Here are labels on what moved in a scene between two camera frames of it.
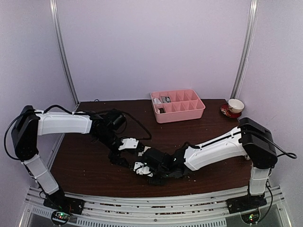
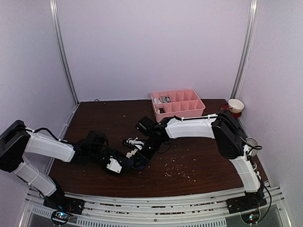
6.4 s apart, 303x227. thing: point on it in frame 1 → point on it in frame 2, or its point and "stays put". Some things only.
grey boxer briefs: (165, 99) stays put
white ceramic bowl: (235, 106) stays put
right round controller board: (251, 216) stays put
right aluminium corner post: (246, 48) stays put
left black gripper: (119, 160) → (112, 151)
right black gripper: (157, 182) → (145, 157)
